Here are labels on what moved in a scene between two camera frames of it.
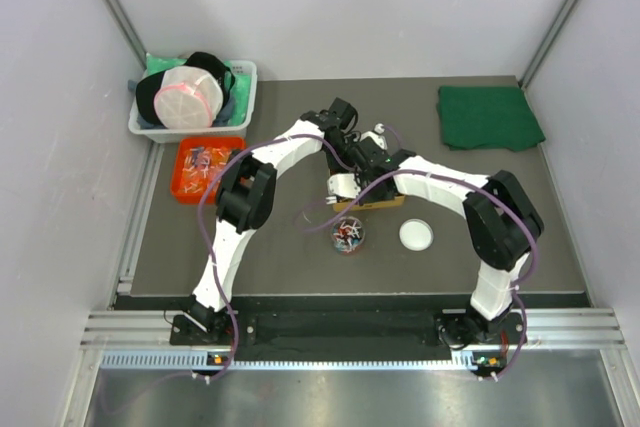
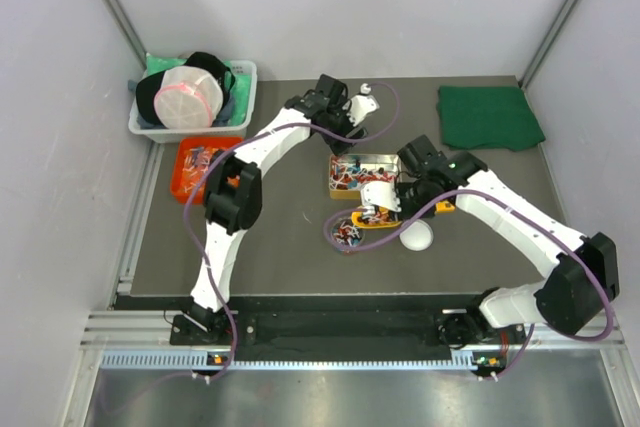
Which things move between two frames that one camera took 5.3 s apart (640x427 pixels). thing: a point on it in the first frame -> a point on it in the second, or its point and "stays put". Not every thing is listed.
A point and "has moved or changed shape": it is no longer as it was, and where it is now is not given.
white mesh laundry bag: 188,97 stays put
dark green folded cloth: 488,117 stays put
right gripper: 362,178 -> 405,212
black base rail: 331,324 stays put
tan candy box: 345,206 has moved or changed shape
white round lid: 416,234 stays put
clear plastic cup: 347,234 stays put
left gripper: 336,167 -> 338,146
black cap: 149,84 stays put
